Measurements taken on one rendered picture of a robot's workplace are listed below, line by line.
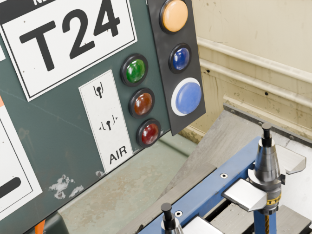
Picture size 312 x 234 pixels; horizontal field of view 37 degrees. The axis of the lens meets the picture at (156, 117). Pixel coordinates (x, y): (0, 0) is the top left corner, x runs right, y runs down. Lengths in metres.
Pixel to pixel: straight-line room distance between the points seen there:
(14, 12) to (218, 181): 0.58
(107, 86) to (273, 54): 1.03
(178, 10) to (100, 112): 0.10
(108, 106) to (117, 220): 1.32
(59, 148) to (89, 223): 1.35
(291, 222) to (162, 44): 0.85
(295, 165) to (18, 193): 0.59
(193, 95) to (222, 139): 1.14
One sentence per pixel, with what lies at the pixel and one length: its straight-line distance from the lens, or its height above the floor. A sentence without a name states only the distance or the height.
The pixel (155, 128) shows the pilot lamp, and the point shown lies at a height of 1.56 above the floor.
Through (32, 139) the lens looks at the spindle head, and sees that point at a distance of 0.34.
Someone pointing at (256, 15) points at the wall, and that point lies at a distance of 1.34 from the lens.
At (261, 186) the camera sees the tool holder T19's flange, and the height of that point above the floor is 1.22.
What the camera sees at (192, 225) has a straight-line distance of 0.77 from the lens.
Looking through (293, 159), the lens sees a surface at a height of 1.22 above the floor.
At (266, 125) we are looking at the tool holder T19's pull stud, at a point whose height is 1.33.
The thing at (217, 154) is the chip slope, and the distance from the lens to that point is 1.53.
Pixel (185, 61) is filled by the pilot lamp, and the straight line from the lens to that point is 0.40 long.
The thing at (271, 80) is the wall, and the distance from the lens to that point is 1.41.
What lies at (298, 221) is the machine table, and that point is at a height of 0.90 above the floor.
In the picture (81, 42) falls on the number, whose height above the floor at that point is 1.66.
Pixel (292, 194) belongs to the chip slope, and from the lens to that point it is 1.39.
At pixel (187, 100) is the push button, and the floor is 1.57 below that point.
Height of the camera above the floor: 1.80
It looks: 36 degrees down
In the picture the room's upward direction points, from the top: 12 degrees counter-clockwise
